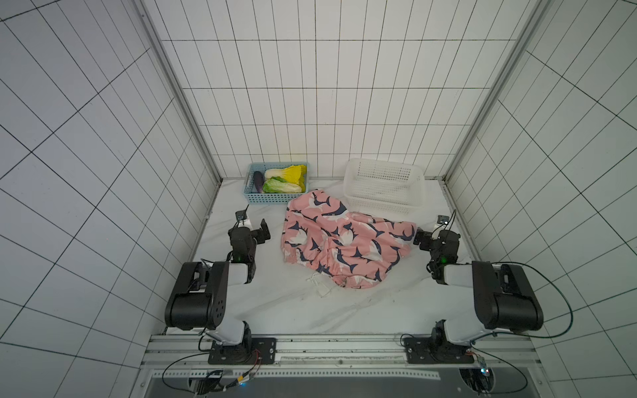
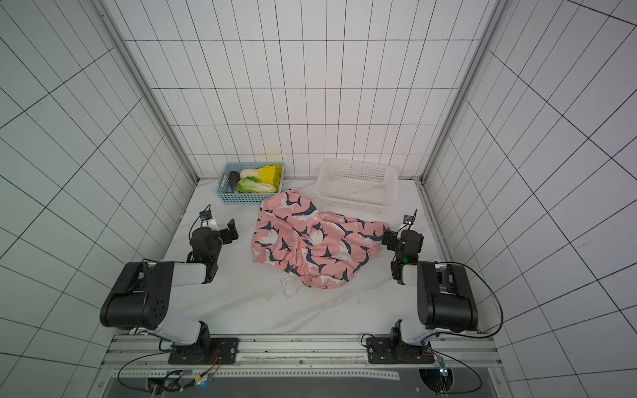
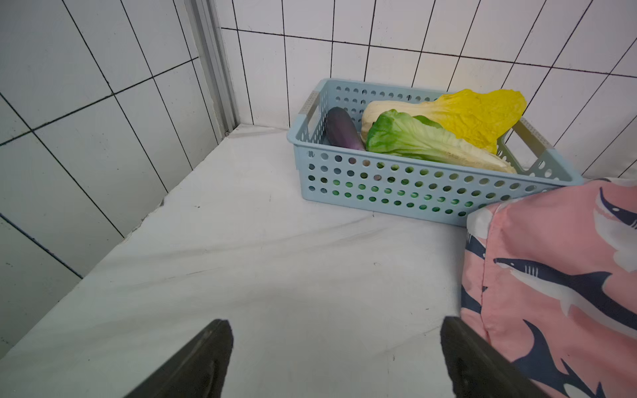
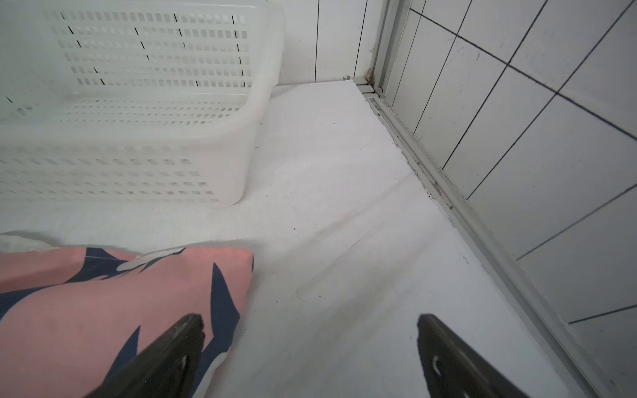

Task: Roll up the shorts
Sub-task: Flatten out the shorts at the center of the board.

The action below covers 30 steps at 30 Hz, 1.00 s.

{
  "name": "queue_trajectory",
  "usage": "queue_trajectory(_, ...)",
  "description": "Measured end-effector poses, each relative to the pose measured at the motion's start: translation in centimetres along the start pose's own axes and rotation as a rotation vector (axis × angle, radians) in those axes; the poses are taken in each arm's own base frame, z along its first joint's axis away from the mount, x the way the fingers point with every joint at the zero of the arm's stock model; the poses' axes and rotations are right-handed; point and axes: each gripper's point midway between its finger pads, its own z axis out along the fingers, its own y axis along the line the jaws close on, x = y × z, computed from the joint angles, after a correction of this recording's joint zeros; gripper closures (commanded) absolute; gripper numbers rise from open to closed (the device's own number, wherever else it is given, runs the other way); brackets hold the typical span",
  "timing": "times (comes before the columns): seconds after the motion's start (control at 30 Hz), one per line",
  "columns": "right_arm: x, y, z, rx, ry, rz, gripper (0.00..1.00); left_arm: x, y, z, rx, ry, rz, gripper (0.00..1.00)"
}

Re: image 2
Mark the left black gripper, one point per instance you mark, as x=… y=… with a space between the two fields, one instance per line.
x=226 y=233

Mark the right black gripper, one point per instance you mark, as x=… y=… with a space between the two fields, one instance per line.
x=391 y=239

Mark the pink shark print shorts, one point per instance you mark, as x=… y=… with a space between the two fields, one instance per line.
x=324 y=250

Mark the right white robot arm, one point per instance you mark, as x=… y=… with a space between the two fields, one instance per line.
x=444 y=299

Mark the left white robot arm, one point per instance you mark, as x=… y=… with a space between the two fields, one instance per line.
x=140 y=298

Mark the green toy cabbage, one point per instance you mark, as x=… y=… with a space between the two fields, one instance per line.
x=253 y=185

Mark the blue plastic basket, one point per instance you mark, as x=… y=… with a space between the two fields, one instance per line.
x=243 y=198

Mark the purple toy eggplant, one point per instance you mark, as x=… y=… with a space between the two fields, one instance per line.
x=233 y=179

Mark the white toy radish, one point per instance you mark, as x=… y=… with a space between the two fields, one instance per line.
x=250 y=173

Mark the white plastic basket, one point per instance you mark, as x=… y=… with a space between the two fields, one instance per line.
x=357 y=185

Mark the yellow toy corn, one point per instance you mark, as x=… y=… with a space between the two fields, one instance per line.
x=271 y=174

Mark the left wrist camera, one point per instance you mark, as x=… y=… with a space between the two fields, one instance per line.
x=205 y=215

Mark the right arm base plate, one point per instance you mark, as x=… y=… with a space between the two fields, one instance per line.
x=384 y=351

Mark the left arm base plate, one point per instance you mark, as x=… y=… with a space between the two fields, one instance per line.
x=206 y=352

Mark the aluminium mounting rail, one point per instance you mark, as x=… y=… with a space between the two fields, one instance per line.
x=291 y=355

